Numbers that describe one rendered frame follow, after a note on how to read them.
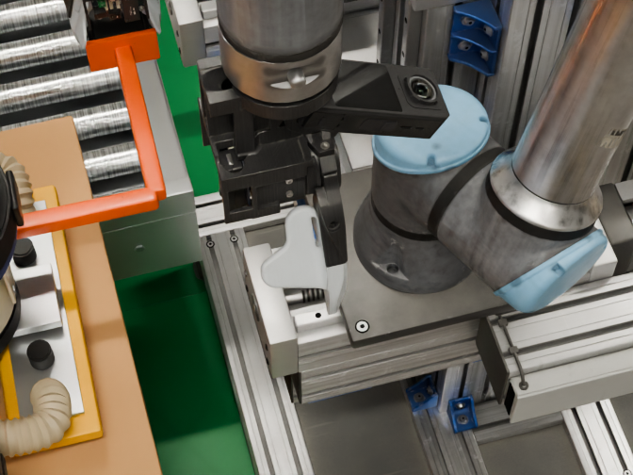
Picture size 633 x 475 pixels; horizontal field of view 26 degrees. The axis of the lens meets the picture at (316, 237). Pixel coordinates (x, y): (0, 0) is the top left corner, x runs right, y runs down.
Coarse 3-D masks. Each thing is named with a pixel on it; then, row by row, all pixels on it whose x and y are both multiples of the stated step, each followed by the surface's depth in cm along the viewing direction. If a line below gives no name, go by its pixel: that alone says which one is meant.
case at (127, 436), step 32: (32, 128) 179; (64, 128) 179; (32, 160) 176; (64, 160) 176; (64, 192) 174; (96, 224) 171; (96, 256) 169; (96, 288) 166; (96, 320) 164; (96, 352) 162; (128, 352) 162; (0, 384) 159; (96, 384) 159; (128, 384) 159; (0, 416) 157; (128, 416) 157; (64, 448) 155; (96, 448) 155; (128, 448) 155
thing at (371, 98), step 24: (360, 72) 91; (384, 72) 92; (408, 72) 93; (336, 96) 88; (360, 96) 89; (384, 96) 90; (408, 96) 92; (432, 96) 92; (312, 120) 88; (336, 120) 89; (360, 120) 89; (384, 120) 90; (408, 120) 91; (432, 120) 92
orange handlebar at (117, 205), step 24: (120, 48) 164; (120, 72) 162; (144, 120) 158; (144, 144) 156; (144, 168) 155; (144, 192) 153; (24, 216) 151; (48, 216) 151; (72, 216) 151; (96, 216) 152; (120, 216) 153
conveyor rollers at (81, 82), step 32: (32, 0) 243; (0, 32) 243; (64, 32) 239; (0, 64) 237; (32, 64) 239; (0, 96) 232; (32, 96) 233; (64, 96) 235; (0, 128) 228; (96, 128) 230; (128, 128) 232; (96, 160) 225; (128, 160) 225
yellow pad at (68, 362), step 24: (48, 192) 167; (24, 240) 160; (48, 240) 163; (24, 264) 161; (72, 288) 160; (72, 312) 158; (24, 336) 156; (48, 336) 156; (72, 336) 157; (0, 360) 155; (24, 360) 155; (48, 360) 153; (72, 360) 155; (24, 384) 153; (72, 384) 153; (24, 408) 152; (72, 408) 152; (96, 408) 152; (72, 432) 151; (96, 432) 151
